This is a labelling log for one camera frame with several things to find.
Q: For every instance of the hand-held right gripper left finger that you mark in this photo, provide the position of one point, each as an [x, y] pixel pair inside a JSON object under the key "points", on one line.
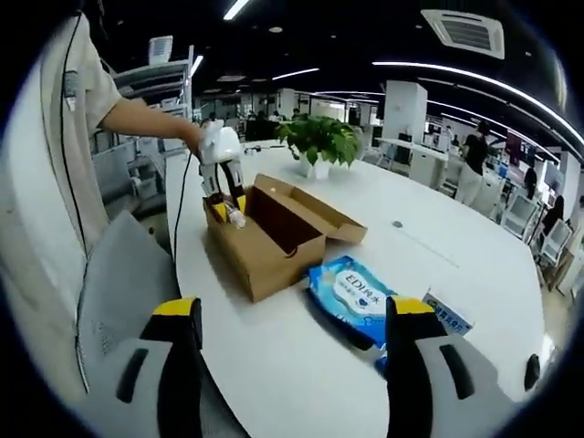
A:
{"points": [[146, 374]]}

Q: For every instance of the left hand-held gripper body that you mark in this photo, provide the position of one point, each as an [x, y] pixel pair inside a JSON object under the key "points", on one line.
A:
{"points": [[223, 143]]}

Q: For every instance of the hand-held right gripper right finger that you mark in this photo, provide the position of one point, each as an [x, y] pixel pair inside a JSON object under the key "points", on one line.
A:
{"points": [[420, 374]]}

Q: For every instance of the white pump bottle red label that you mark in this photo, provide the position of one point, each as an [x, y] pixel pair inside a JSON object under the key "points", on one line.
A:
{"points": [[237, 220]]}

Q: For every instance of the white green medicine box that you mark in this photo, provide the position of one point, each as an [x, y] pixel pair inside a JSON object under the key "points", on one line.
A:
{"points": [[451, 317]]}

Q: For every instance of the brown cardboard shoe box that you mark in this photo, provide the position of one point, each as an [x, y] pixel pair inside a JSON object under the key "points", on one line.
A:
{"points": [[269, 264]]}

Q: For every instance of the blue soft item wipes pack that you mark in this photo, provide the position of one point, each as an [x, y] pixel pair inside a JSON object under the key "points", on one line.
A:
{"points": [[351, 287]]}

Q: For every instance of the white storage box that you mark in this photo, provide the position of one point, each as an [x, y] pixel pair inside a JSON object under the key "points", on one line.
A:
{"points": [[160, 49]]}

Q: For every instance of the white handheld tool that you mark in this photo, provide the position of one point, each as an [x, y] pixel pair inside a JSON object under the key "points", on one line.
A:
{"points": [[257, 149]]}

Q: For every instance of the grey metal shelf rack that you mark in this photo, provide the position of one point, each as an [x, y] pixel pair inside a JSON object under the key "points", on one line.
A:
{"points": [[155, 86]]}

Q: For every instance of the green potted plant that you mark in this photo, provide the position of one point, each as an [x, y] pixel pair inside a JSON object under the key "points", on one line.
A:
{"points": [[319, 137]]}

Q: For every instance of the short ceiling light strip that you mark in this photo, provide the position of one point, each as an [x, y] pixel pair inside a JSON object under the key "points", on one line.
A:
{"points": [[235, 9], [295, 73]]}

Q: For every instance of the grey mesh office chair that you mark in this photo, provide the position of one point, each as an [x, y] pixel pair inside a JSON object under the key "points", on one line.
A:
{"points": [[123, 274]]}

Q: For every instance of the black computer mouse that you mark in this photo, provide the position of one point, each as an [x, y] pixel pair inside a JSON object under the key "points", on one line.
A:
{"points": [[532, 372]]}

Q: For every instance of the white office desk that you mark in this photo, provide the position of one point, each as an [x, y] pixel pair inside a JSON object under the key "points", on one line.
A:
{"points": [[410, 153]]}

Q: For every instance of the white office chair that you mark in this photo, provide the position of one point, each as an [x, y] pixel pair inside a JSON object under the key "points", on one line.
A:
{"points": [[554, 244], [520, 214]]}

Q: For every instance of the long curved ceiling light strip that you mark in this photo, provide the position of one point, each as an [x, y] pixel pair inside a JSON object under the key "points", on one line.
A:
{"points": [[456, 73]]}

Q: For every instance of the ceiling air conditioner unit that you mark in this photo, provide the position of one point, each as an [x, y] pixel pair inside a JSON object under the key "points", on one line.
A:
{"points": [[465, 32]]}

